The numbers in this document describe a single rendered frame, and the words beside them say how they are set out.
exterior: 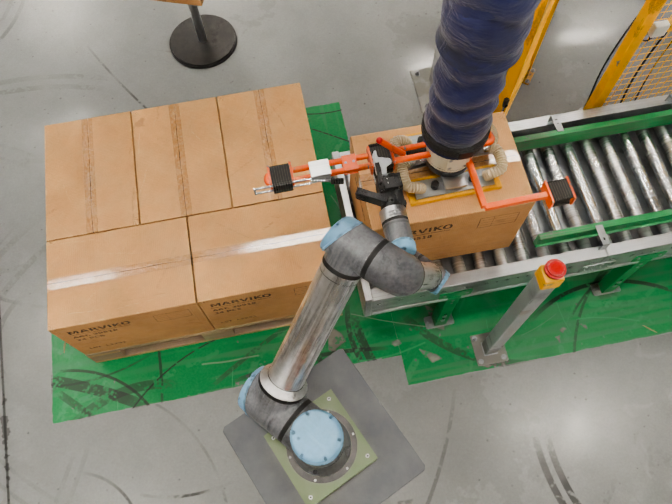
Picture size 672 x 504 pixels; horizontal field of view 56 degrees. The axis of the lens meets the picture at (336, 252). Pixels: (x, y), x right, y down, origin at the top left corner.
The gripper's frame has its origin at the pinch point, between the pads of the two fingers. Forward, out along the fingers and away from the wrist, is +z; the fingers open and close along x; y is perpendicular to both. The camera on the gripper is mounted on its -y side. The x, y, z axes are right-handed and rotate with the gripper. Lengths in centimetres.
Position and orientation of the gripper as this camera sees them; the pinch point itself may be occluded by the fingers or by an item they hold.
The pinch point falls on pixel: (372, 159)
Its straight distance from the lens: 219.1
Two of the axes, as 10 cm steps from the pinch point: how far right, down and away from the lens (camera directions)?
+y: 9.8, -1.9, 0.6
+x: -0.2, -3.9, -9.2
